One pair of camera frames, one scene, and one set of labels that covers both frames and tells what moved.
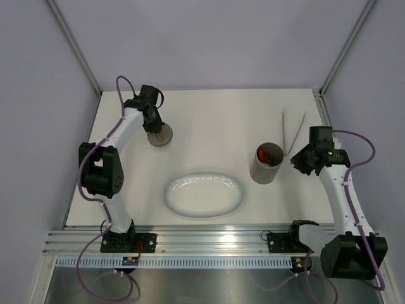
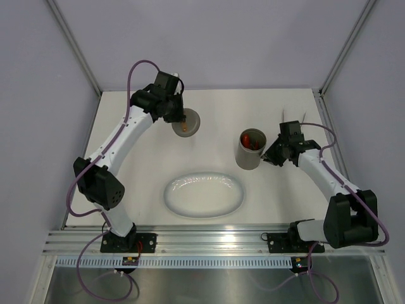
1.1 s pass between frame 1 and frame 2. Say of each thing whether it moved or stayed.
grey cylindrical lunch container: moved
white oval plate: stayed
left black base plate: stayed
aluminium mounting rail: stayed
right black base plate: stayed
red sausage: moved
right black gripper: moved
